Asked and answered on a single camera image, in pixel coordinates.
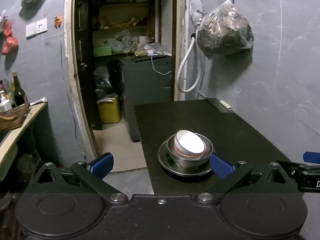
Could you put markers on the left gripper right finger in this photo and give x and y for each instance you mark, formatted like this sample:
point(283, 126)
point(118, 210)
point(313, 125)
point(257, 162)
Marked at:
point(229, 177)

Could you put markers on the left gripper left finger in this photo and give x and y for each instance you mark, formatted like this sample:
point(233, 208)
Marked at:
point(92, 175)

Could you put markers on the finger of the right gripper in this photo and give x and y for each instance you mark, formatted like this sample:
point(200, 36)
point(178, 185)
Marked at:
point(312, 157)

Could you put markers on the white ceramic bowl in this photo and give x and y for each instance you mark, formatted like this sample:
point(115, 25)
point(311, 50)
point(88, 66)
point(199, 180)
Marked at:
point(189, 144)

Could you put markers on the deep steel bowl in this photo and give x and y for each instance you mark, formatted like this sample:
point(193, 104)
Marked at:
point(189, 149)

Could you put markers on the steel plate with sticker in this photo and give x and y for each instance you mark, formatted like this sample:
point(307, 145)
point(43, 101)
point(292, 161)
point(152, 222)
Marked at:
point(182, 166)

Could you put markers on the yellow canister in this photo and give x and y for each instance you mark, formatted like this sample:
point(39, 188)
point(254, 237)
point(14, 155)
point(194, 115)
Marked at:
point(109, 110)

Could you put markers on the side counter shelf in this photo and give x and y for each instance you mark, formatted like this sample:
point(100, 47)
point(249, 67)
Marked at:
point(11, 139)

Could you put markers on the wooden basket tray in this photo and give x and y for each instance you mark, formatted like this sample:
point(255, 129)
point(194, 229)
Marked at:
point(14, 118)

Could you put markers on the dark glass bottle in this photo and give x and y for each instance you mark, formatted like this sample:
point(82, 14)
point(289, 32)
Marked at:
point(19, 94)

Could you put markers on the dark grey cabinet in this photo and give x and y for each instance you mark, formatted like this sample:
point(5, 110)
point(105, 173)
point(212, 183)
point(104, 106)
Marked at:
point(145, 80)

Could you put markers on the white pump bottle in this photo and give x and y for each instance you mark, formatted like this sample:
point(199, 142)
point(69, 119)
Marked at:
point(5, 104)

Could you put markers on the green box on shelf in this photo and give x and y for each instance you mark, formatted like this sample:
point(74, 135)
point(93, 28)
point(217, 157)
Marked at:
point(103, 51)

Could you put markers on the hanging plastic bag of herbs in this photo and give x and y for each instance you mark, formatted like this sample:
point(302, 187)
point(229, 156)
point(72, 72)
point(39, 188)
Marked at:
point(224, 31)

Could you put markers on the cleaver with cream handle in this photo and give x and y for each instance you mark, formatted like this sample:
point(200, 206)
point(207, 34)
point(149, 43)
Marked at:
point(220, 105)

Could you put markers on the red plastic bag on wall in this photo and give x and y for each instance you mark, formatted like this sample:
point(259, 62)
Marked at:
point(10, 44)

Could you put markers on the white wall switch plate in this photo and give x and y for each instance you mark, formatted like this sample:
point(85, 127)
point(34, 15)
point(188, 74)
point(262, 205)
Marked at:
point(36, 28)

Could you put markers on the orange wall hook ornament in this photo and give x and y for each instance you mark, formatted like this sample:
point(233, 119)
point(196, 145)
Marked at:
point(57, 21)

